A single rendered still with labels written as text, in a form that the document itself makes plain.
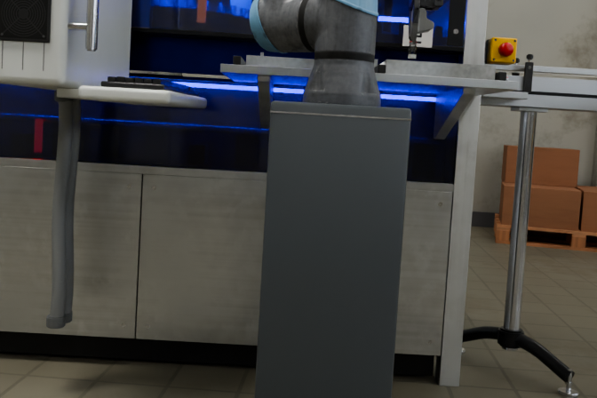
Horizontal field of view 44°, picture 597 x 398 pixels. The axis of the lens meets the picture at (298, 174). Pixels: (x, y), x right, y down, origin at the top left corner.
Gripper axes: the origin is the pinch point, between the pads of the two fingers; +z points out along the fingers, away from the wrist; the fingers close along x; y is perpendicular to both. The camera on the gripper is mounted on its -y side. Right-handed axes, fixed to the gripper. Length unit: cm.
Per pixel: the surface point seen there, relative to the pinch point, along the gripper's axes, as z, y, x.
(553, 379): 99, 56, 28
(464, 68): 8.8, 10.0, -21.5
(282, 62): 9.1, -33.6, -10.2
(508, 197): 66, 120, 313
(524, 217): 49, 44, 31
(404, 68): 9.7, -4.1, -21.5
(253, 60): 9.1, -40.8, -10.3
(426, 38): -2.4, 6.8, 15.9
